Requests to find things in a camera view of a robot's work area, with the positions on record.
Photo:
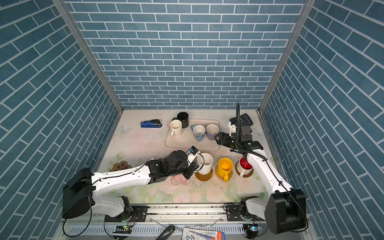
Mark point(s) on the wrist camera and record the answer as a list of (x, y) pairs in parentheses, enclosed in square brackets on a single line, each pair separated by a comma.
[(232, 129), (193, 151)]

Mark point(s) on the white mug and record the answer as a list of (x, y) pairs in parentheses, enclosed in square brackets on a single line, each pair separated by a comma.
[(176, 128), (205, 162)]

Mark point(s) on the cork woven coaster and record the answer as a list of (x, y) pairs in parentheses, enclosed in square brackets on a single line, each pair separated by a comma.
[(220, 177)]

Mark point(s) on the red interior mug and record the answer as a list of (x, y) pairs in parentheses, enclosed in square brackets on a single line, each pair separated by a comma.
[(244, 163)]

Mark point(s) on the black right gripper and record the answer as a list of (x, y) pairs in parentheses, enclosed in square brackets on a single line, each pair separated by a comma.
[(225, 142)]

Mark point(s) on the lavender mug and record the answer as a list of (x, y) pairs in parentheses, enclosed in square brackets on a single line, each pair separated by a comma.
[(211, 131)]

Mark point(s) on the yellow mug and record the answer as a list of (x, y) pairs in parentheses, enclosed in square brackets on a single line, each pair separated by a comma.
[(225, 166)]

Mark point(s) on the black mug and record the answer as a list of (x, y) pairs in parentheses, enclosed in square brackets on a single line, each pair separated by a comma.
[(184, 118)]

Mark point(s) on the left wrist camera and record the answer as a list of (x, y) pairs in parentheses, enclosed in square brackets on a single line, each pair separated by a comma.
[(193, 151)]

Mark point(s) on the paw print coaster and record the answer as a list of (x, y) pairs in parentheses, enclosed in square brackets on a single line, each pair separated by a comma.
[(123, 165)]

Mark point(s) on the pink flower coaster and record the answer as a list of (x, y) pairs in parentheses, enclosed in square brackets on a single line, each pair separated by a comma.
[(179, 180)]

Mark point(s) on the black remote handle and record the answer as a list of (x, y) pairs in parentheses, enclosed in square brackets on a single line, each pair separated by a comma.
[(167, 232)]

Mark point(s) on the blue black stapler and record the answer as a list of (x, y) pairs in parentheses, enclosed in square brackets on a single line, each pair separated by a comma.
[(156, 123)]

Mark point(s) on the black calculator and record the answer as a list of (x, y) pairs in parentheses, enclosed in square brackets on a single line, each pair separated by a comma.
[(243, 119)]

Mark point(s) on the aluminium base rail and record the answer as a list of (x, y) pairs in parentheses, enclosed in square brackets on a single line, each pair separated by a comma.
[(151, 221)]

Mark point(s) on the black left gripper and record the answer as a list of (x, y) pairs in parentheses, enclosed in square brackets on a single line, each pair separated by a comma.
[(191, 169)]

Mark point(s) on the light blue patterned mug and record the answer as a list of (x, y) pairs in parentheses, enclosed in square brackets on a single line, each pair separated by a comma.
[(199, 132)]

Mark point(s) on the dark brown round coaster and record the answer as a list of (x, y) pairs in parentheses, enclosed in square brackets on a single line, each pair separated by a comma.
[(242, 172)]

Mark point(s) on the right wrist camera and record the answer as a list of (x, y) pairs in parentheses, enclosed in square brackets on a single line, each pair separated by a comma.
[(232, 129)]

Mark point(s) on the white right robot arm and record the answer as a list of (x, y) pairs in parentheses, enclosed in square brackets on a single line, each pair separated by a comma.
[(285, 210)]

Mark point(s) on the printed paper package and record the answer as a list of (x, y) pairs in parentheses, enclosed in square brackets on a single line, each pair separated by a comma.
[(194, 234)]

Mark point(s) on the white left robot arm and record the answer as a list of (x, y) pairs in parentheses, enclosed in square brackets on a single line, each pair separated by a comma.
[(88, 192)]

